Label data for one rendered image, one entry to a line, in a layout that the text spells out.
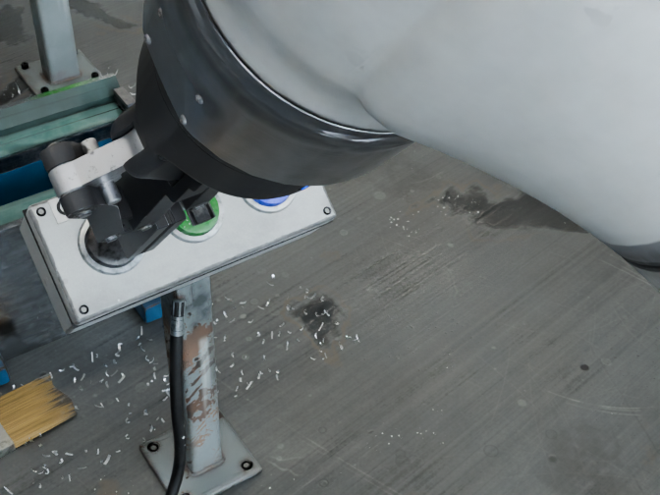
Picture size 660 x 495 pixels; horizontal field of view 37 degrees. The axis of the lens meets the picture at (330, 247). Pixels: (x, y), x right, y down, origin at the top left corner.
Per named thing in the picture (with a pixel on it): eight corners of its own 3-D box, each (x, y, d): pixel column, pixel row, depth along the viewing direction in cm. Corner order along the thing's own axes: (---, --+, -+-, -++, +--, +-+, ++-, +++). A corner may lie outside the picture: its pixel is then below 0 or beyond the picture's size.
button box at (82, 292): (64, 337, 58) (78, 324, 53) (16, 226, 58) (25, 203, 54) (310, 235, 65) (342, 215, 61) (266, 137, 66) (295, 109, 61)
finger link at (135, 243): (172, 224, 45) (157, 229, 45) (140, 254, 51) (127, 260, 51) (145, 163, 45) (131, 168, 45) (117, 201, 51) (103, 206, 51)
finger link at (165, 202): (241, 169, 35) (205, 183, 34) (161, 241, 45) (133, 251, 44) (194, 65, 35) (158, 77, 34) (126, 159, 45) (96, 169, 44)
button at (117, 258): (94, 279, 55) (99, 273, 54) (73, 230, 55) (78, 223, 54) (143, 260, 57) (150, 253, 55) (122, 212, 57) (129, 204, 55)
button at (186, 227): (175, 247, 58) (183, 241, 56) (154, 200, 58) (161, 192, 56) (220, 230, 59) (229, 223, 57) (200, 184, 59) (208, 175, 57)
